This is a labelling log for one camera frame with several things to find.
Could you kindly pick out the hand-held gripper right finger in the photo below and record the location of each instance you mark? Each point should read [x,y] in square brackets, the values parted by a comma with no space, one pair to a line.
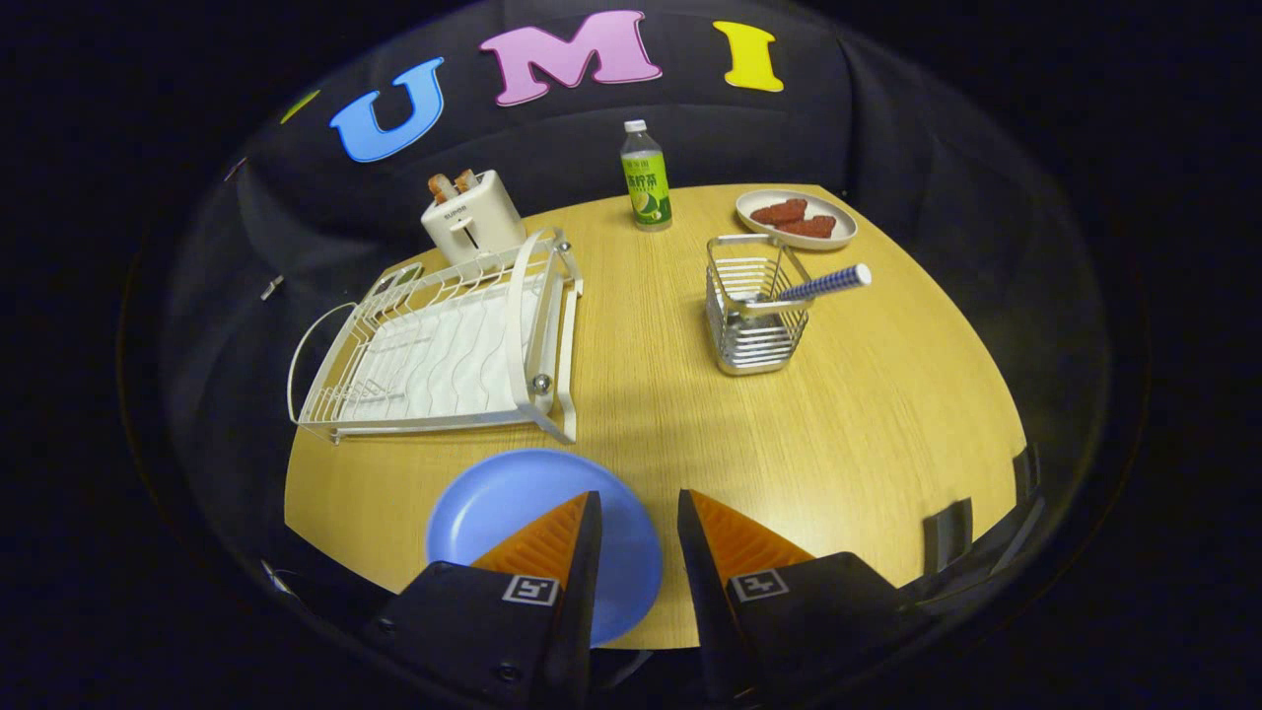
[702,611]

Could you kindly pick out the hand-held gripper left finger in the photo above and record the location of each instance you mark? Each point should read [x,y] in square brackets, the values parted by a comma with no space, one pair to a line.
[580,611]

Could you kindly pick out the blue plate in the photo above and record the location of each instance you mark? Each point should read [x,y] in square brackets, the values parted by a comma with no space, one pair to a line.
[503,503]

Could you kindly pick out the small white oval dish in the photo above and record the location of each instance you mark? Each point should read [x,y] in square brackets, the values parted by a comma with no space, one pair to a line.
[754,204]

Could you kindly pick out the white divided snack tray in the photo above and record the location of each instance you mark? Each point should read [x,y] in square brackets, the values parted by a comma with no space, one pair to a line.
[399,279]

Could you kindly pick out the white toaster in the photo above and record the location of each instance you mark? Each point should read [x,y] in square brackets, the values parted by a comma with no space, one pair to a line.
[483,225]

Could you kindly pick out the red meat piece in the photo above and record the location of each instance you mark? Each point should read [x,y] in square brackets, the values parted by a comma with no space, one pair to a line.
[808,227]
[782,211]

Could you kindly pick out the green label drink bottle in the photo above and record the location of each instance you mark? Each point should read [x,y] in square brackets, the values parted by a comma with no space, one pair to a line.
[646,192]

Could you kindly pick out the toast slice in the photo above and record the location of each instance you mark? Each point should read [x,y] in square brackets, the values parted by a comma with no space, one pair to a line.
[466,180]
[443,187]

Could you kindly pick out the silver clip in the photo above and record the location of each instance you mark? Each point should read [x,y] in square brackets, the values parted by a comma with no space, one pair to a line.
[271,287]

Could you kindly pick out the black backdrop cloth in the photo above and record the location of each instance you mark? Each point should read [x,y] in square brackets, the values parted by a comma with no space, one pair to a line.
[887,128]

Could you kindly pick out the grey metal table frame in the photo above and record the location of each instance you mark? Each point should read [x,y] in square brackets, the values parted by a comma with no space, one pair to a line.
[948,532]

